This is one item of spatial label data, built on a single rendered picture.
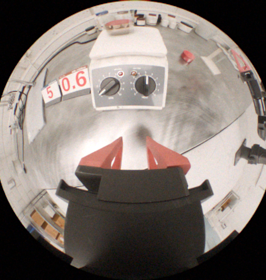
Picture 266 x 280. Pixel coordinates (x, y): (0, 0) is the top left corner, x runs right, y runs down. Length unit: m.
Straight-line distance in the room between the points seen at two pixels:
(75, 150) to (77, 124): 0.06
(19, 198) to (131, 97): 2.42
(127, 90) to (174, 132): 0.13
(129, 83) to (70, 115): 0.16
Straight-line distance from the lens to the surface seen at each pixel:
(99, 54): 0.16
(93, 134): 0.21
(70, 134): 0.24
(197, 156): 0.26
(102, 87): 0.16
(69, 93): 0.26
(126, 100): 0.16
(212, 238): 2.95
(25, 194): 2.39
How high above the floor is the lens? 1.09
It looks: 80 degrees down
